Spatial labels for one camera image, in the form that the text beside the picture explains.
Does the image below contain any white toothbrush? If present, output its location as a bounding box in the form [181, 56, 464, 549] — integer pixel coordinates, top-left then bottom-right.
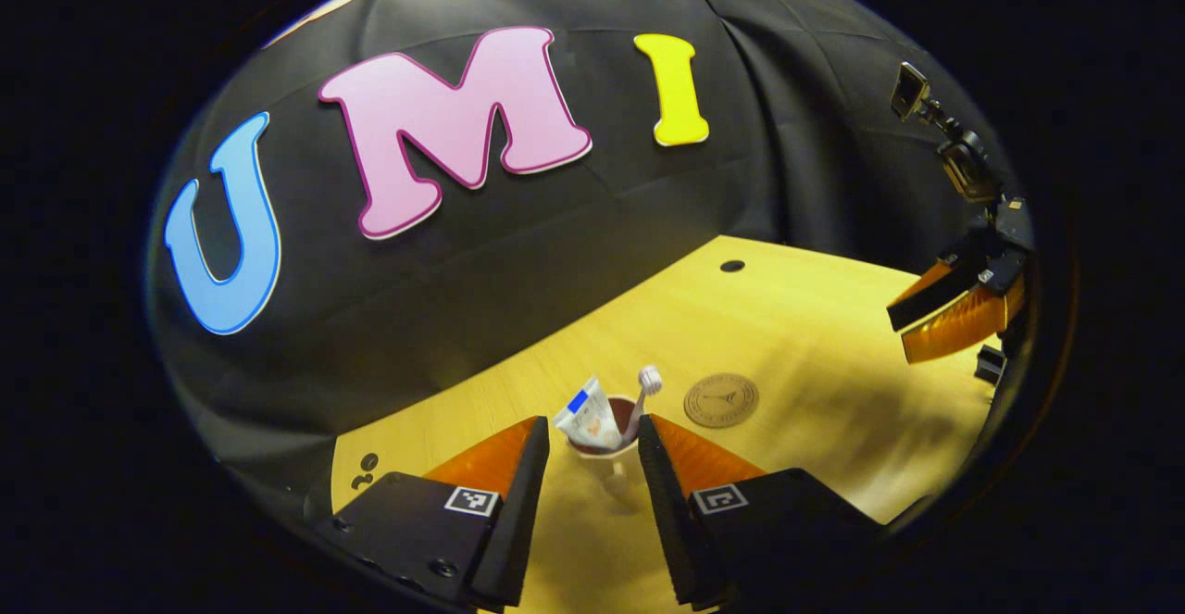
[618, 365, 664, 448]

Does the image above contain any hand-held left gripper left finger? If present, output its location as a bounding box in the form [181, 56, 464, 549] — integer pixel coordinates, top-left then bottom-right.
[313, 415, 552, 613]

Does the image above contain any beige cup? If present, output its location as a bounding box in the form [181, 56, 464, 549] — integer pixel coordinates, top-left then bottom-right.
[565, 395, 644, 504]

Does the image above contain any black backdrop cloth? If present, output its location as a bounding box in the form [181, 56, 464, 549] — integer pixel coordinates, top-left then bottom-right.
[146, 0, 1029, 522]

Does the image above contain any round brown coaster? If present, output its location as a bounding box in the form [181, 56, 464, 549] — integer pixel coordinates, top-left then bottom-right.
[683, 373, 760, 429]

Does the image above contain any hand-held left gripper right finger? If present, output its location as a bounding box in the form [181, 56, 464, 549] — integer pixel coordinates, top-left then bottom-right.
[637, 412, 882, 610]

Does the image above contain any white toothpaste tube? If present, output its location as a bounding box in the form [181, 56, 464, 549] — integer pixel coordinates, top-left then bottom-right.
[553, 376, 623, 451]

